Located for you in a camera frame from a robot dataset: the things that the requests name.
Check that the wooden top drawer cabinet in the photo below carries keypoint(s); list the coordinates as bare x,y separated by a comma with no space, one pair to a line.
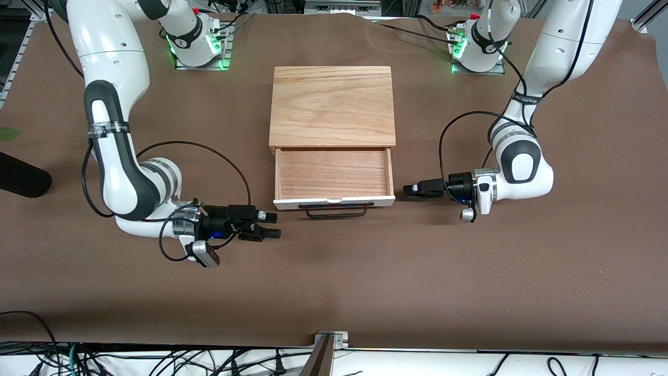
332,102

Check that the aluminium profile rail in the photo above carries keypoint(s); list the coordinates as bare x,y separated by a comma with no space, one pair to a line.
647,18
21,52

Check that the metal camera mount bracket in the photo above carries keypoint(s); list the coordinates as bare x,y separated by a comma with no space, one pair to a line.
330,339

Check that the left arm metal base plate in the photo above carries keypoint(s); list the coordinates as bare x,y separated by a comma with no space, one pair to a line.
477,70

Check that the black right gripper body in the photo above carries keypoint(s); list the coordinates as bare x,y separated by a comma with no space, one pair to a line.
215,221

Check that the green leaf-shaped object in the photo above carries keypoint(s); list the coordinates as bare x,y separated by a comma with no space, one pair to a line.
10,133

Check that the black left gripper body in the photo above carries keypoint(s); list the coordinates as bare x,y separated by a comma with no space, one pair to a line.
457,186

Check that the black rounded object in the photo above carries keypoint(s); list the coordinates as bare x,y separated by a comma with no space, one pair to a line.
23,177

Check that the grey electronics box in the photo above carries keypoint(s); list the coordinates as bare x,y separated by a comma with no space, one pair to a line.
339,7

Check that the brown table mat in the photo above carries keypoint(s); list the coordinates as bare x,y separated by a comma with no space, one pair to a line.
334,282

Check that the white front wooden drawer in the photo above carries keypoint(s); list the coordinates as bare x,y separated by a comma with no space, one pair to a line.
334,175

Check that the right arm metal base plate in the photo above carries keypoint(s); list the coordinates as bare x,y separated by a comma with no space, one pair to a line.
224,52

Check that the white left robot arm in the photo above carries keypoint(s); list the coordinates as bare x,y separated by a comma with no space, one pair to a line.
563,47

